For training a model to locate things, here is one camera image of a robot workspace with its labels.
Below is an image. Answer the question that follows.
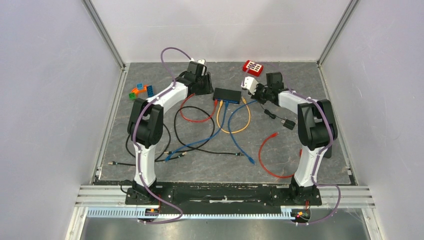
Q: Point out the red ethernet cable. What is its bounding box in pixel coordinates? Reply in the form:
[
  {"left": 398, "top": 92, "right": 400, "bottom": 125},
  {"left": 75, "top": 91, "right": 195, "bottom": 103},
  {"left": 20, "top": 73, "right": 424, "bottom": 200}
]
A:
[
  {"left": 258, "top": 132, "right": 303, "bottom": 180},
  {"left": 179, "top": 94, "right": 219, "bottom": 124}
]

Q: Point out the yellow ethernet cable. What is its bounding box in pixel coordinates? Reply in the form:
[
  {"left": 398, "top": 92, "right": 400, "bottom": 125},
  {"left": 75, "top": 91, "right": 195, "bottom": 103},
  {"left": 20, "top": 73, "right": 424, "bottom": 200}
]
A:
[{"left": 216, "top": 96, "right": 252, "bottom": 135}]

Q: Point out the long blue ethernet cable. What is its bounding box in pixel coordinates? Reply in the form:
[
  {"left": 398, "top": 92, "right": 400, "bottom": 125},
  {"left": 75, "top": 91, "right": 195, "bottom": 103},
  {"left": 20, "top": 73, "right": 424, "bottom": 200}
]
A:
[{"left": 164, "top": 100, "right": 230, "bottom": 163}]

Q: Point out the black network switch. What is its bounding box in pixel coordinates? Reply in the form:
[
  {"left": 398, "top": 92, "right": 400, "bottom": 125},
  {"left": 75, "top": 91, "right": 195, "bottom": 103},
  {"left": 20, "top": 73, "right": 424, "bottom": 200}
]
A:
[{"left": 212, "top": 87, "right": 242, "bottom": 105}]

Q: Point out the long black cable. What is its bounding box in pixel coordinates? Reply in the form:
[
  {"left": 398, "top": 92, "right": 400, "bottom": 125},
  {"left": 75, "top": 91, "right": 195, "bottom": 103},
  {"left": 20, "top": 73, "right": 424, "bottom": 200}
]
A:
[{"left": 164, "top": 105, "right": 246, "bottom": 157}]

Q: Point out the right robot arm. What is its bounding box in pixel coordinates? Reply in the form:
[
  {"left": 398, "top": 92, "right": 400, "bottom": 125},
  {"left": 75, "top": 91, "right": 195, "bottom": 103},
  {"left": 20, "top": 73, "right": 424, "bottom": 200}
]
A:
[{"left": 242, "top": 72, "right": 338, "bottom": 204}]

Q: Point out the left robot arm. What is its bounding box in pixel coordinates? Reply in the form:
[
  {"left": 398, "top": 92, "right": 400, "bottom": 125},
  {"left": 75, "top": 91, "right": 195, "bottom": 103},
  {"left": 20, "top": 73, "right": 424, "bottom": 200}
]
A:
[{"left": 127, "top": 59, "right": 213, "bottom": 204}]

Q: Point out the red keypad box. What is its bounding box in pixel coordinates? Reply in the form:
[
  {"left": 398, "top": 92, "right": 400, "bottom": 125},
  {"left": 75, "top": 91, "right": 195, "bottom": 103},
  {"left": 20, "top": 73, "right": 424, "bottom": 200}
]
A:
[{"left": 242, "top": 60, "right": 264, "bottom": 77}]

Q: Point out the black flat plate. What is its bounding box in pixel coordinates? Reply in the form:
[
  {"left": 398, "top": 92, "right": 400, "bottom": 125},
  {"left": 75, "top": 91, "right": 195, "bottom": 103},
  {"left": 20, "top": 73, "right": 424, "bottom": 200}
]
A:
[{"left": 323, "top": 146, "right": 332, "bottom": 159}]

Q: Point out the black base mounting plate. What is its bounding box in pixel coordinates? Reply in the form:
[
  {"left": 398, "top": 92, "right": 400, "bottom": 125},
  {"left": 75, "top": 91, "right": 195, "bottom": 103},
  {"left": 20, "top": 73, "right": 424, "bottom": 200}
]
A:
[{"left": 125, "top": 182, "right": 322, "bottom": 215}]

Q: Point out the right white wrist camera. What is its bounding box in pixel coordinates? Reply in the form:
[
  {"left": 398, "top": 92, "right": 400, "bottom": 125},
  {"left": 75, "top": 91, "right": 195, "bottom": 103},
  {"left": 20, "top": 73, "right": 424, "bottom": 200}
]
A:
[{"left": 240, "top": 76, "right": 259, "bottom": 95}]

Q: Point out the colourful toy block chain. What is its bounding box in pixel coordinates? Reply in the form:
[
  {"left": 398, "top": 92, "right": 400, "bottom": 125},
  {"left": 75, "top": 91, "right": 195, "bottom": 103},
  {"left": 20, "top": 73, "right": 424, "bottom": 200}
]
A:
[{"left": 129, "top": 82, "right": 156, "bottom": 101}]

